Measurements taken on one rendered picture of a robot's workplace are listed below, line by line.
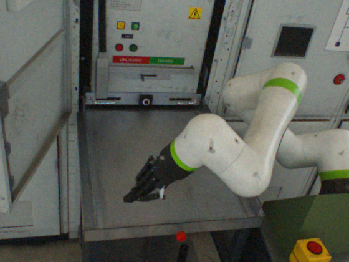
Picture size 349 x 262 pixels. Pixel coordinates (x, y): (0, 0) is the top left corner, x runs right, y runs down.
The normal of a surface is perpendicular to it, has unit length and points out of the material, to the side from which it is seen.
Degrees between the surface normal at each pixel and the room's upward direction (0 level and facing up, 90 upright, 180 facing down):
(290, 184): 90
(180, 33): 90
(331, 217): 90
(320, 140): 62
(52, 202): 90
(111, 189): 0
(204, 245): 0
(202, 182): 0
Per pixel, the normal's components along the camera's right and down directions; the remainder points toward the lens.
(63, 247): 0.14, -0.81
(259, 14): 0.22, 0.58
